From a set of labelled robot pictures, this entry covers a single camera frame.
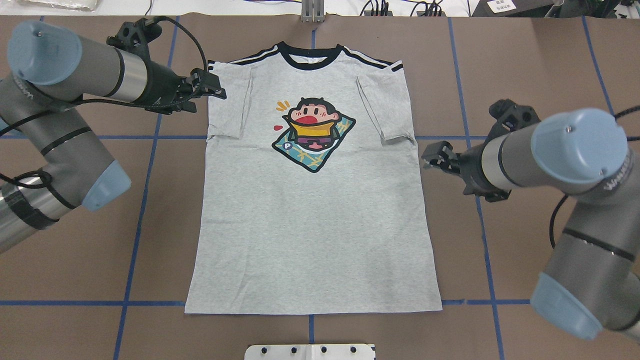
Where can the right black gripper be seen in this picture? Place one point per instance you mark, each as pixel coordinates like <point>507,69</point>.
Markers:
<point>473,166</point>

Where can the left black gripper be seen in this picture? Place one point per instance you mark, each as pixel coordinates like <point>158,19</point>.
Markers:
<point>162,86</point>

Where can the grey cartoon print t-shirt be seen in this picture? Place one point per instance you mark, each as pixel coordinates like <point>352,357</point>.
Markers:
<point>312,201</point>

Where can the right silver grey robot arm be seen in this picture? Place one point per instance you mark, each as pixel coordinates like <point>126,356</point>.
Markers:
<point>588,285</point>

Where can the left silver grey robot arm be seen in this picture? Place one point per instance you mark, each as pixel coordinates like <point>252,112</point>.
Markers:
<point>53,70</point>

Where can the clear plastic bag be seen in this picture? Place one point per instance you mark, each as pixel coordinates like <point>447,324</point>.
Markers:
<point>77,5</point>

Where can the white label paper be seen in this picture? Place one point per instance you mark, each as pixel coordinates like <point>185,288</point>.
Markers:
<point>501,6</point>

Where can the white mounting plate with bolts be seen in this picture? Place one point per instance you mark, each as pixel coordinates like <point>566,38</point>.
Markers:
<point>327,351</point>

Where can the grey aluminium post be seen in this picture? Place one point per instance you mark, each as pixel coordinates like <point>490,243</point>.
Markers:
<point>313,11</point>

